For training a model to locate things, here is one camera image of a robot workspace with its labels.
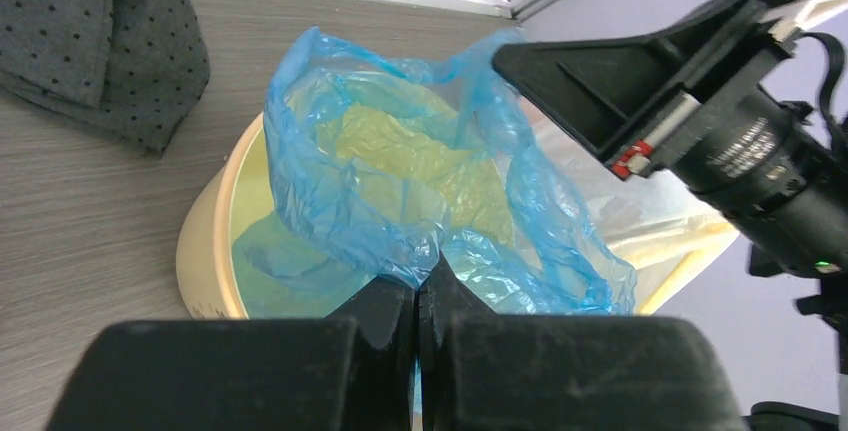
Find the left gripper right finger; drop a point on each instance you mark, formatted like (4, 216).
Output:
(487, 371)

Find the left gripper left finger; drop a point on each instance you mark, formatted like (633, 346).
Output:
(351, 370)

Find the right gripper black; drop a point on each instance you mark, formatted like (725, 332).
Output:
(625, 99)

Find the blue trash bag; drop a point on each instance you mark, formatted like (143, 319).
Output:
(385, 165)

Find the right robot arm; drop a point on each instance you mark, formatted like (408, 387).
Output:
(777, 171)

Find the yellow trash bin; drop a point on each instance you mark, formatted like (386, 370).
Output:
(232, 222)

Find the grey dotted cloth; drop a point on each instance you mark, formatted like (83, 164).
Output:
(131, 69)

